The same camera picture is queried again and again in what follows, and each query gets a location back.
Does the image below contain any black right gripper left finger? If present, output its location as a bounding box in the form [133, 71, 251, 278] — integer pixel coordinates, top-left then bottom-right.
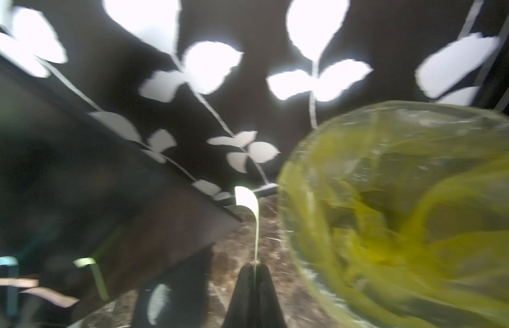
[222, 264, 255, 328]

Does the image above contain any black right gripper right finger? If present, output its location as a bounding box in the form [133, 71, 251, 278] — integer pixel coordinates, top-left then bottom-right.
[254, 265, 287, 328]

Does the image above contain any pale green sticky note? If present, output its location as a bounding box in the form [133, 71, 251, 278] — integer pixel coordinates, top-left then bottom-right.
[235, 186, 260, 267]

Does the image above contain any black monitor stand base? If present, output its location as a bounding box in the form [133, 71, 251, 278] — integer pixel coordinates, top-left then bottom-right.
[131, 247, 213, 328]

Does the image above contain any pink sticky note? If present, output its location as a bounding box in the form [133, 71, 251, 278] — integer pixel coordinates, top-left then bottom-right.
[21, 287, 79, 308]
[0, 278, 39, 288]

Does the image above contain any black flat monitor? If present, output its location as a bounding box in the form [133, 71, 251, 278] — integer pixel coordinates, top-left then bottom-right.
[0, 58, 239, 327]

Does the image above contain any blue sticky note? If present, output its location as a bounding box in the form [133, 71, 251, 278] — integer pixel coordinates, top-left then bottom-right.
[0, 256, 19, 318]

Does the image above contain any yellow-green bin liner bag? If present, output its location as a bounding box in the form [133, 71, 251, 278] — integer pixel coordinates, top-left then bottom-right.
[278, 101, 509, 327]

